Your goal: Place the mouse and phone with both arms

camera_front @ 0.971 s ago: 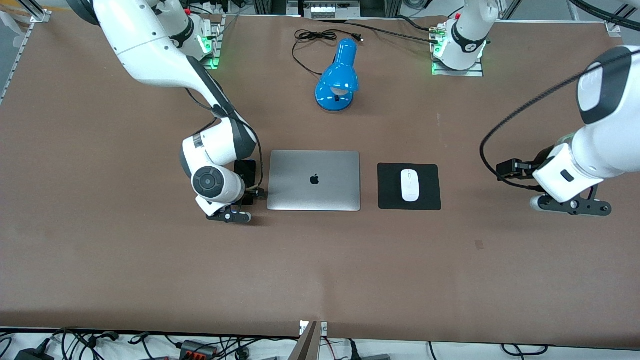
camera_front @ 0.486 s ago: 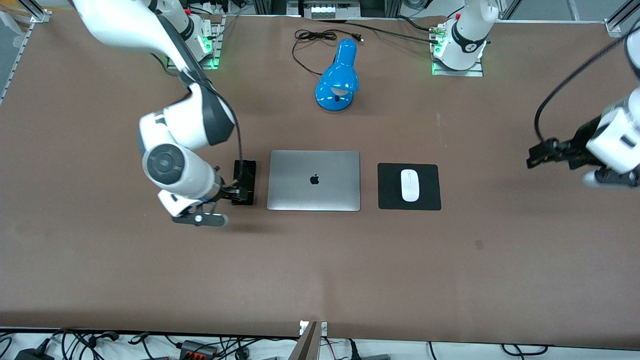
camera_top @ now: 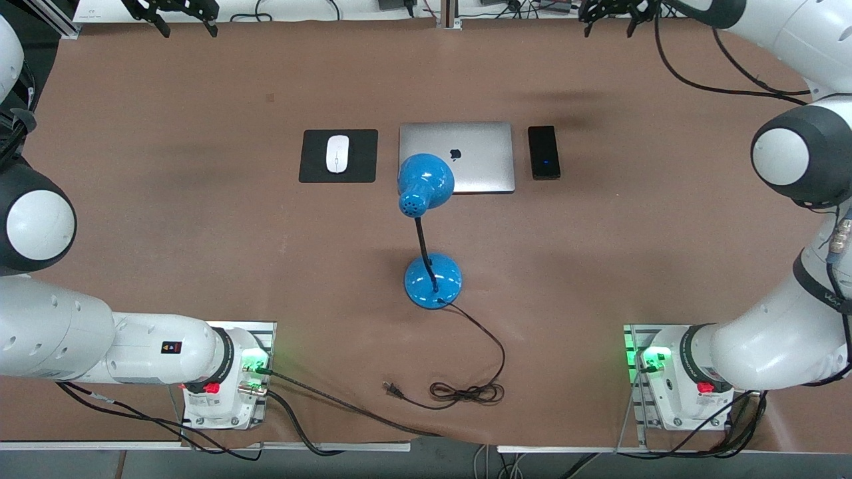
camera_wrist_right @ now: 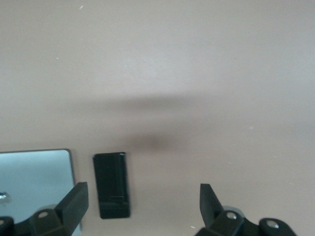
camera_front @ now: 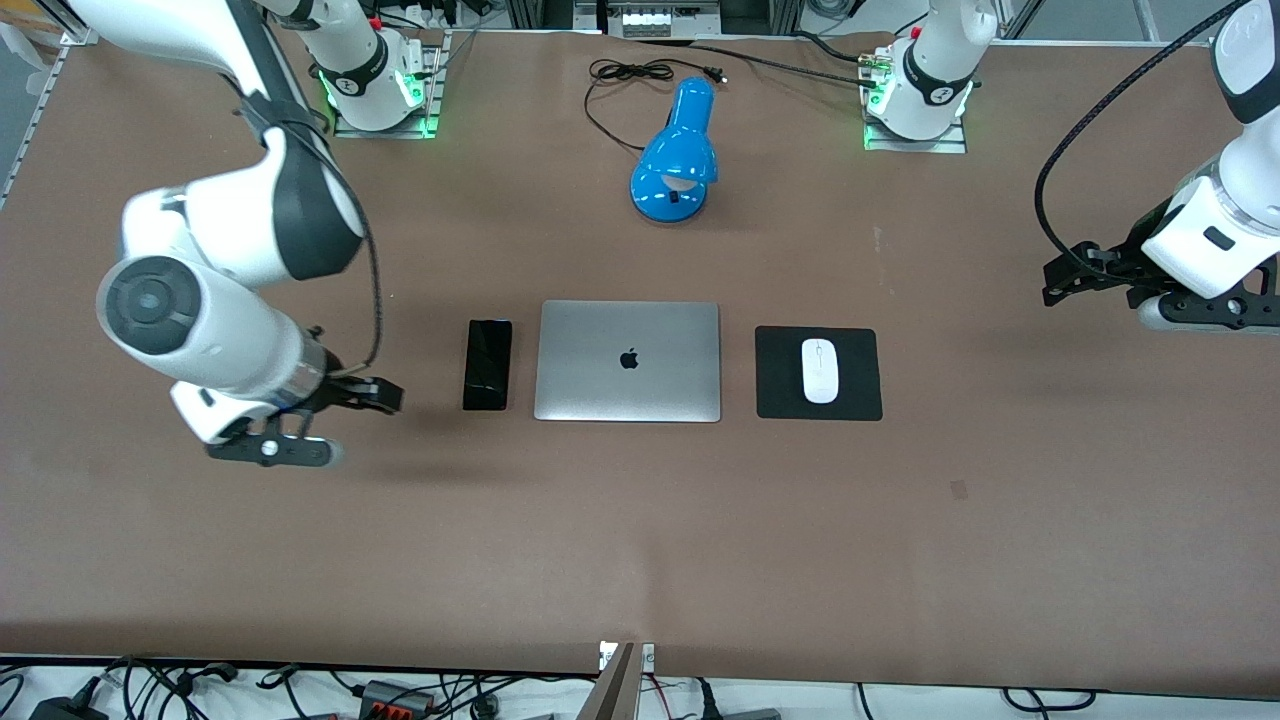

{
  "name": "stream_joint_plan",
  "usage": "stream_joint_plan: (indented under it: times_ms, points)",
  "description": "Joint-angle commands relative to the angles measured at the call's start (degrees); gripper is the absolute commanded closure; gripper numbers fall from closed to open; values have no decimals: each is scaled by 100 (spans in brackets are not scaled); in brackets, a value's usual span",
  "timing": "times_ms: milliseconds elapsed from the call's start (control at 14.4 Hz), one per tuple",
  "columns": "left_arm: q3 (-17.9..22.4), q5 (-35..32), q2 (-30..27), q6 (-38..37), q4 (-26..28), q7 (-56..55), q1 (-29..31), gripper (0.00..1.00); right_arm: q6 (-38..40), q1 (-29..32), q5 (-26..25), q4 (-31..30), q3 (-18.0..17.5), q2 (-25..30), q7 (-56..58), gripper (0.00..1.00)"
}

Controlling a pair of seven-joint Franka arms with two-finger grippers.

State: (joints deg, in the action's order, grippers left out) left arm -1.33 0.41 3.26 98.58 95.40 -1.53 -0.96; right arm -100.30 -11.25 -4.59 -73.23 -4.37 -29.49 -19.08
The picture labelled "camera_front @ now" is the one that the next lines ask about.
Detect black lamp power cord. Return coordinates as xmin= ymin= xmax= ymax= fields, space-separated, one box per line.
xmin=582 ymin=57 xmax=729 ymax=154

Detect silver closed laptop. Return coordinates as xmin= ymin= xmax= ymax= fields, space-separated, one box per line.
xmin=532 ymin=299 xmax=723 ymax=425

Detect black cable across table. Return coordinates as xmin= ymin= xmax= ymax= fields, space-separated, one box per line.
xmin=638 ymin=36 xmax=887 ymax=91

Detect brown post with metal bracket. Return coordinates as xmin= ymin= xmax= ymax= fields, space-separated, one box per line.
xmin=597 ymin=640 xmax=657 ymax=720

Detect white power strip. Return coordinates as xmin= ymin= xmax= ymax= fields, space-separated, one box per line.
xmin=605 ymin=0 xmax=723 ymax=40

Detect black floor cable tangle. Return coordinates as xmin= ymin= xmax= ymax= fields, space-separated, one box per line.
xmin=104 ymin=656 xmax=241 ymax=720

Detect blue desk lamp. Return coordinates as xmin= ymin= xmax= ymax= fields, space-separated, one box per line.
xmin=628 ymin=76 xmax=720 ymax=226

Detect white computer mouse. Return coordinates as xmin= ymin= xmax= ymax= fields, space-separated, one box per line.
xmin=800 ymin=337 xmax=841 ymax=406

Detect black smartphone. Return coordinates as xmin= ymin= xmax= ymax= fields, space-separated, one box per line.
xmin=461 ymin=318 xmax=514 ymax=413

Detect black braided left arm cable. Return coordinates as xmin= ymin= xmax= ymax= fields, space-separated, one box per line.
xmin=1034 ymin=0 xmax=1253 ymax=273

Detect black looped floor cable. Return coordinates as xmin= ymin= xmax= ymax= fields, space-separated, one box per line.
xmin=1001 ymin=686 xmax=1098 ymax=715

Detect grey connector block orange levers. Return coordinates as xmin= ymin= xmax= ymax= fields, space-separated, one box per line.
xmin=358 ymin=679 xmax=438 ymax=720

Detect black power adapter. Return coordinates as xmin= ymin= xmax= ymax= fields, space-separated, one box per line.
xmin=28 ymin=694 xmax=109 ymax=720

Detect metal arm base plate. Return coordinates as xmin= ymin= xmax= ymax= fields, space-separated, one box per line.
xmin=332 ymin=30 xmax=447 ymax=140
xmin=862 ymin=48 xmax=969 ymax=155

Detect aluminium frame rail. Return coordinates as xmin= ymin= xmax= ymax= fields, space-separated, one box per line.
xmin=0 ymin=30 xmax=76 ymax=206

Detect black mouse pad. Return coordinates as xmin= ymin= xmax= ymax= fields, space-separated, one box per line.
xmin=753 ymin=325 xmax=885 ymax=423

